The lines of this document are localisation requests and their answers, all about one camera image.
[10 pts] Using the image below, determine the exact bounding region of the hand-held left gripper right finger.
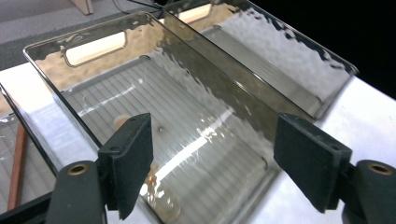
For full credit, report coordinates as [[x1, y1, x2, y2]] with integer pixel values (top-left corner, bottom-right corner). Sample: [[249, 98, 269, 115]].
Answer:
[[273, 112, 353, 214]]

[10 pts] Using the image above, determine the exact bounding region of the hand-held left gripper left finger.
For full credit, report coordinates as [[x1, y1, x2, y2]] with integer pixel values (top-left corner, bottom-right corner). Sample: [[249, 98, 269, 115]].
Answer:
[[97, 112, 154, 220]]

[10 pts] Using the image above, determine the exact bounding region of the transparent grey plastic bin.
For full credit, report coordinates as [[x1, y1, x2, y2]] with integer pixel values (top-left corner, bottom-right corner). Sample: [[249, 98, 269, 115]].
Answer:
[[22, 10, 316, 224], [0, 82, 62, 216], [162, 0, 359, 120]]

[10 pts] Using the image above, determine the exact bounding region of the brown wooden chopstick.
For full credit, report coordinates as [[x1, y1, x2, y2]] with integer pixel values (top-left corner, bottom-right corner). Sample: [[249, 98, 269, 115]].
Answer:
[[7, 121, 28, 212]]

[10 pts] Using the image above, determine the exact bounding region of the light wooden furniture frame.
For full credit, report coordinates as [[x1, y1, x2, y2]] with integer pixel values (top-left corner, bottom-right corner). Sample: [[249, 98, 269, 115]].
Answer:
[[69, 0, 94, 16]]

